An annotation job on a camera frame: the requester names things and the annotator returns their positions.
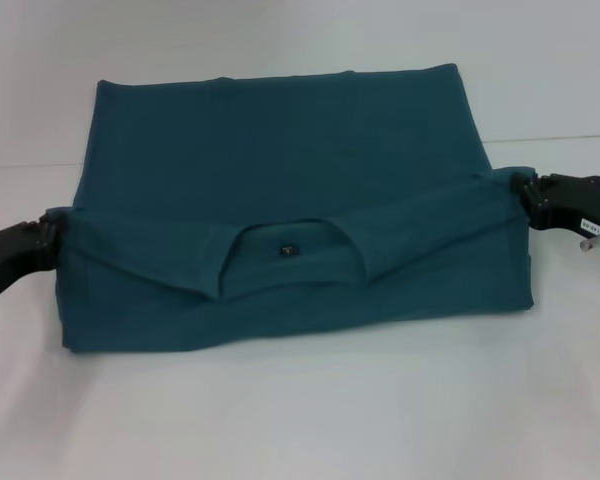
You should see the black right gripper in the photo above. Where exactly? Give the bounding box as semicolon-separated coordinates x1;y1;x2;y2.
508;171;600;252

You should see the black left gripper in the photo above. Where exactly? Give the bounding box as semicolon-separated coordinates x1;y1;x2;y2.
0;211;62;312

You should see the teal t-shirt with FREE print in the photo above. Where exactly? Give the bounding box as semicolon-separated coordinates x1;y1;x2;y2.
44;62;536;357

